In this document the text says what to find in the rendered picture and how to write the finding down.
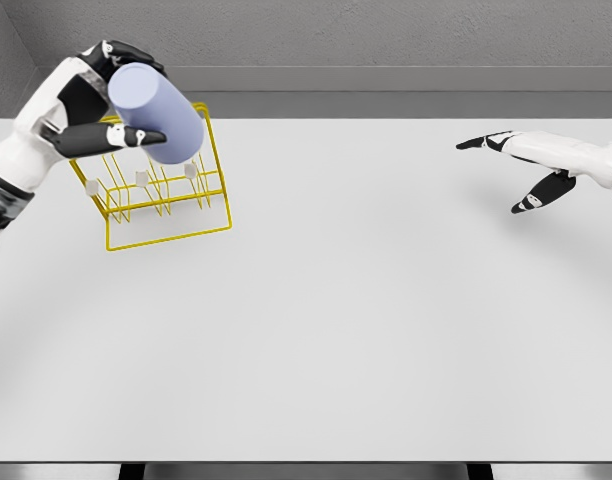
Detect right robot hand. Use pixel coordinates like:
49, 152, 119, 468
455, 130, 610, 216

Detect lavender cup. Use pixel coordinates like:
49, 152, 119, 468
107, 61, 204, 166

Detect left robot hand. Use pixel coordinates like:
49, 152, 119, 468
9, 39, 168, 169

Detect yellow wire cup holder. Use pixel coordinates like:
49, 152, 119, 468
68, 101, 234, 252

